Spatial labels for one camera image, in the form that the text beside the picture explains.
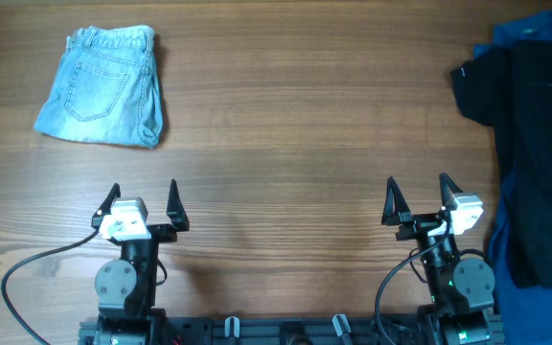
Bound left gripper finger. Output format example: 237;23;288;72
166;179;190;232
91;183;121;228

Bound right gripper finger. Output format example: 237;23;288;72
381;176;412;226
439;172;462;207

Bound black shorts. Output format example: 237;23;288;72
449;41;552;288

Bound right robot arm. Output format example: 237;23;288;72
374;172;505;344

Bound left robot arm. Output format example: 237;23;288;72
78;180;190;345

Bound folded light blue jeans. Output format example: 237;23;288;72
34;25;164;149

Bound blue garment pile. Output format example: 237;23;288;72
470;11;552;344

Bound right black cable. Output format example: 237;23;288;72
374;218;452;345

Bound black cable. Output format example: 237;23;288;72
374;218;452;345
0;228;103;345

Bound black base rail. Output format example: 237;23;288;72
78;314;506;345

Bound left black cable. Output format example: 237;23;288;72
0;228;103;345

